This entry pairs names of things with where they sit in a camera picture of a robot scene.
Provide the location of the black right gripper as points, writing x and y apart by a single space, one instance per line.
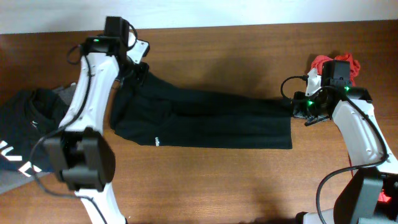
297 109

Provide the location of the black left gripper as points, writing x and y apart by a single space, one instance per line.
138 78

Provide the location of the black polo shirt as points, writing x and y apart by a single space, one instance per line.
158 113

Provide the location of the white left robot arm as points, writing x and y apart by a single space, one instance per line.
79 154

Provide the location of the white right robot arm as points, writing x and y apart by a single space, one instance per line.
371 194

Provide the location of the red crumpled garment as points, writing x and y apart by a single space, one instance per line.
353 63

